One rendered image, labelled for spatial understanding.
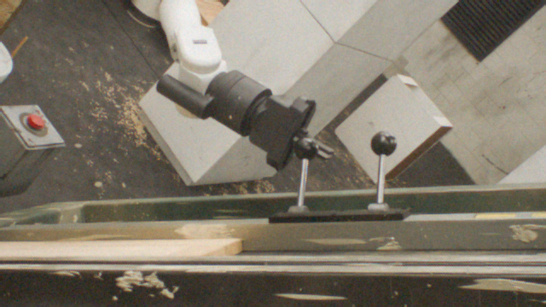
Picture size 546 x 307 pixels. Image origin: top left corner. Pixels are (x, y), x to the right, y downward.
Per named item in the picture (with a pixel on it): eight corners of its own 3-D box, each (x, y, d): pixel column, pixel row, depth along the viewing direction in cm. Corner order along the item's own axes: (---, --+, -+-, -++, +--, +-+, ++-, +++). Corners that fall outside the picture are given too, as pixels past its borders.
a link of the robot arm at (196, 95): (246, 118, 125) (195, 88, 129) (257, 68, 118) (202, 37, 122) (206, 150, 118) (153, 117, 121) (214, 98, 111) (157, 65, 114)
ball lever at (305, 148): (291, 225, 108) (300, 143, 114) (315, 224, 107) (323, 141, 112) (281, 216, 105) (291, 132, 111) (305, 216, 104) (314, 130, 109)
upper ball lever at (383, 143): (368, 223, 103) (375, 138, 109) (395, 223, 102) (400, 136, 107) (361, 214, 100) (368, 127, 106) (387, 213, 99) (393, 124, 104)
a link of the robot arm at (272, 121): (325, 100, 117) (265, 66, 121) (303, 101, 109) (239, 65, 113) (292, 168, 121) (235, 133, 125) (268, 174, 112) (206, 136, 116)
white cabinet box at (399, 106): (352, 131, 665) (411, 78, 639) (392, 181, 648) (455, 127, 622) (333, 130, 625) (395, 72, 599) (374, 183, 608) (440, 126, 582)
